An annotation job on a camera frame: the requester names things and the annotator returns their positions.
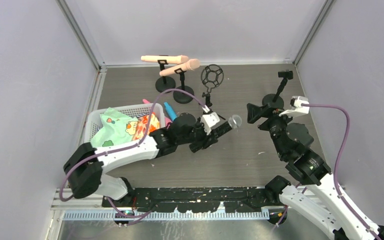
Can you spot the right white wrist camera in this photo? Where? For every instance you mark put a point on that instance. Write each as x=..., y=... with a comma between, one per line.
x=297, y=107

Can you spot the black round base clip stand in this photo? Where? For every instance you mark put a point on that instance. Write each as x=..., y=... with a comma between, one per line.
x=164, y=82

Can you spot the pink toy microphone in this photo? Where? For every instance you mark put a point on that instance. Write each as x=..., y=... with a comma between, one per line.
x=145, y=101

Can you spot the black glitter microphone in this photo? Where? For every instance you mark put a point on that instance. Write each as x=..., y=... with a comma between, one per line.
x=234, y=122

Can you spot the orange patterned cloth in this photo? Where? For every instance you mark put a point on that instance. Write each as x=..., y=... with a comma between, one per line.
x=145, y=125

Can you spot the beige microphone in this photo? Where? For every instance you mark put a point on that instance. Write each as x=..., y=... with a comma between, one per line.
x=189, y=65
x=176, y=60

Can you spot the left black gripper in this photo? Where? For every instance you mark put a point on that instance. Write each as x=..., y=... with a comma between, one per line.
x=210, y=136

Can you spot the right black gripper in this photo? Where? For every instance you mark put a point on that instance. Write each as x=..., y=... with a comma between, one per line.
x=266, y=113

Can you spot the green patterned cloth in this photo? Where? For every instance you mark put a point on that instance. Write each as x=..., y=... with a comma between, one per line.
x=117, y=128

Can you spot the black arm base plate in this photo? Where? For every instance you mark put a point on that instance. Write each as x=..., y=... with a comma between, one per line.
x=248, y=199

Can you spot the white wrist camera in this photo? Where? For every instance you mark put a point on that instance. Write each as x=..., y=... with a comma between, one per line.
x=209, y=119
x=297, y=107

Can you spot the white plastic basket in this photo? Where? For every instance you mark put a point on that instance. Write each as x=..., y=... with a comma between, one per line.
x=94, y=122

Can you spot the blue toy microphone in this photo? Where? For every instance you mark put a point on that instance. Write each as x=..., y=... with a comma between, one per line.
x=170, y=111

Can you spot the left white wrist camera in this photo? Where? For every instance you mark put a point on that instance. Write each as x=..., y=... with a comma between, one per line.
x=209, y=119

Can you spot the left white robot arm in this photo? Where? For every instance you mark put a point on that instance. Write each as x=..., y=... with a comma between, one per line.
x=86, y=171

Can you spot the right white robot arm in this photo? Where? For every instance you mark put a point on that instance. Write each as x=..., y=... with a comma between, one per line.
x=339, y=217

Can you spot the black tripod shock mount stand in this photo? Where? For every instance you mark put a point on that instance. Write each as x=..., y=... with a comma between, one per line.
x=211, y=77

